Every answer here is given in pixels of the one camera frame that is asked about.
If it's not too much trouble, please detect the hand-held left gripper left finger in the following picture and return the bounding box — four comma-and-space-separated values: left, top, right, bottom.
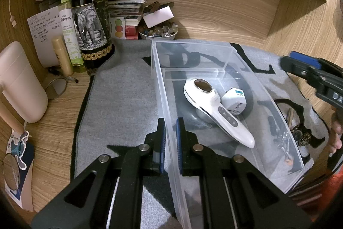
31, 118, 167, 229

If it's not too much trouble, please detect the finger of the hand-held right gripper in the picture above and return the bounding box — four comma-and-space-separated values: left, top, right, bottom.
280, 51, 333, 97

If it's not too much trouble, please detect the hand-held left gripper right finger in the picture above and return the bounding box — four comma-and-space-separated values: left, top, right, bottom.
177, 117, 313, 229

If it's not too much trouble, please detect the clear plastic storage box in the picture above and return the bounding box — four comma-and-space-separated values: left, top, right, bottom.
150, 40, 306, 229

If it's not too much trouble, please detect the bunch of keys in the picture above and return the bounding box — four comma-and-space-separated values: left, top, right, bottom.
287, 108, 311, 157

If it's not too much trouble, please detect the person's right hand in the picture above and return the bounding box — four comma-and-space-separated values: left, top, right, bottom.
329, 112, 343, 154

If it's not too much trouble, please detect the white handheld massager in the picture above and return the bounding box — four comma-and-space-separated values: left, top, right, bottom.
184, 78, 256, 149

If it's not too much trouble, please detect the grey mat with black letters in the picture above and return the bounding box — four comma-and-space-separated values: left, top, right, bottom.
74, 38, 331, 229

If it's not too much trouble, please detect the white travel adapter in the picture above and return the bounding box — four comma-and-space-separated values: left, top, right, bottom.
220, 88, 247, 117

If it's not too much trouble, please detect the orange cloth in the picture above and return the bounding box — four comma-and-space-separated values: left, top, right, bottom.
322, 173, 343, 205

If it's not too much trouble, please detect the bowl of polished stones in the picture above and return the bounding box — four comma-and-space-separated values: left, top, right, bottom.
138, 22, 179, 41

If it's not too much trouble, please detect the black pen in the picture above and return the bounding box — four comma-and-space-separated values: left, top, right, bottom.
48, 67, 79, 83

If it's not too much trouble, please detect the red box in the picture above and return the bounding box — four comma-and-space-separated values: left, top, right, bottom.
125, 26, 140, 39

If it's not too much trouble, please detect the small round mirror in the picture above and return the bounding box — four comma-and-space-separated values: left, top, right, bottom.
44, 77, 68, 100

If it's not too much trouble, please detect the fruit sticker card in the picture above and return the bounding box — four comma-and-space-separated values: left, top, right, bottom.
114, 17, 126, 39

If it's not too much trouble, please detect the blank white card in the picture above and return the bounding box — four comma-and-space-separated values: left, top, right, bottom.
143, 6, 174, 28

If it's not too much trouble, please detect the gold tube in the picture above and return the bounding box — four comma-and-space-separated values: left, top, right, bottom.
51, 36, 73, 76

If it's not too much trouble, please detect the brown trinket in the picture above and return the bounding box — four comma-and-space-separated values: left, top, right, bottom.
145, 2, 175, 15

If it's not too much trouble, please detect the blue cartoon sticker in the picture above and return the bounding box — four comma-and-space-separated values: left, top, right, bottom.
11, 130, 30, 165

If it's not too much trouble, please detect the blue and white card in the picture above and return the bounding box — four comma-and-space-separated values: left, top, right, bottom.
4, 135, 35, 212

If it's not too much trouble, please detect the stack of books and papers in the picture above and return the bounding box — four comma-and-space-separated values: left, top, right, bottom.
107, 0, 148, 27

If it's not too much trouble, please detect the green spray bottle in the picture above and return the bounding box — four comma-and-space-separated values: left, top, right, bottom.
59, 0, 87, 72

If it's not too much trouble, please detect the round pocket mirror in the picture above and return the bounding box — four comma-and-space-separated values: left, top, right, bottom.
2, 154, 21, 190

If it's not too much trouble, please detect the cream hair dryer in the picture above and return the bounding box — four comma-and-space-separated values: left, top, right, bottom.
0, 41, 49, 133

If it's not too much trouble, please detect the handwritten white paper note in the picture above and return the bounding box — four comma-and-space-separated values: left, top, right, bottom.
27, 6, 63, 68

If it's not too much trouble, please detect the white cable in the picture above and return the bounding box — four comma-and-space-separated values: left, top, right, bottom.
5, 0, 17, 26

